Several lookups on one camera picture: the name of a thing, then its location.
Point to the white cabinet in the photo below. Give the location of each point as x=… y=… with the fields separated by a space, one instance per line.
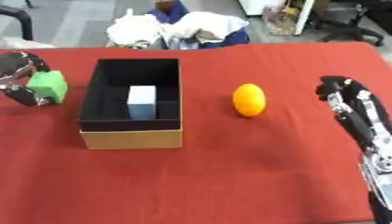
x=273 y=10

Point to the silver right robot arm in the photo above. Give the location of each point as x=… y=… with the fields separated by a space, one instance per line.
x=380 y=183

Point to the tan bag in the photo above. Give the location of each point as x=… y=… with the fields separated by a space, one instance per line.
x=279 y=20

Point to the tan cardboard box black inside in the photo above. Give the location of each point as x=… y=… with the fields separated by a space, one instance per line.
x=131 y=105

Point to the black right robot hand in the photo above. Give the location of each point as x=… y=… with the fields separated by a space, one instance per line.
x=352 y=116

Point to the person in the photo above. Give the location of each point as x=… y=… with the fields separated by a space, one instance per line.
x=176 y=27

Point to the black office chair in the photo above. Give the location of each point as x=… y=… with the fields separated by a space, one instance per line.
x=352 y=24

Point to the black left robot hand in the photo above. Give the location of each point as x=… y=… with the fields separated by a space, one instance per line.
x=14 y=67

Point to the white and blue block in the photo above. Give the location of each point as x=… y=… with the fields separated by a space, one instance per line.
x=141 y=101

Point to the green block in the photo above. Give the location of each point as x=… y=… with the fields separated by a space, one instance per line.
x=48 y=86

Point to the orange toy fruit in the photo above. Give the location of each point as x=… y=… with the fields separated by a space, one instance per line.
x=249 y=100

